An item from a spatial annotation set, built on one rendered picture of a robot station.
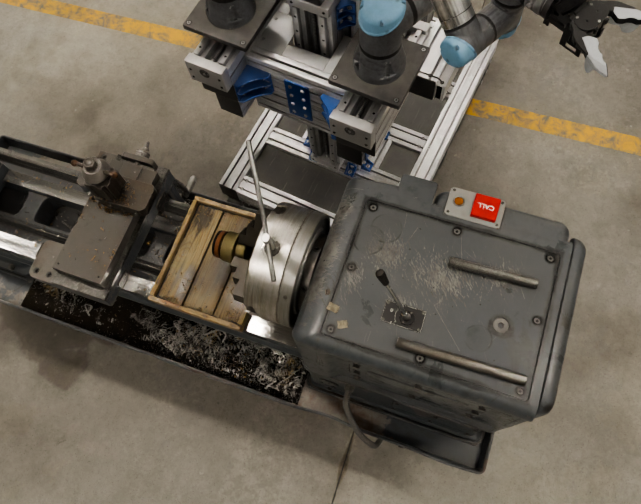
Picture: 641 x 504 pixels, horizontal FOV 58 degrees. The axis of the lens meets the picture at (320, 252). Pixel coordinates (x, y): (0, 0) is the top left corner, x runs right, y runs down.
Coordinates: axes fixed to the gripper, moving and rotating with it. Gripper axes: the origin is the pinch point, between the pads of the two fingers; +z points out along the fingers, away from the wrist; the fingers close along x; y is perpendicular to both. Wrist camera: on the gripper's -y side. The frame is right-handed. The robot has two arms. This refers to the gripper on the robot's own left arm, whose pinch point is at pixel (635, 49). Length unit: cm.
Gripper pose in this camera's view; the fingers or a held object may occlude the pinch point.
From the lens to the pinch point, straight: 135.4
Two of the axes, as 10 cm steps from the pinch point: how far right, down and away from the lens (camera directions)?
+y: 1.6, 2.7, 9.5
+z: 6.7, 6.8, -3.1
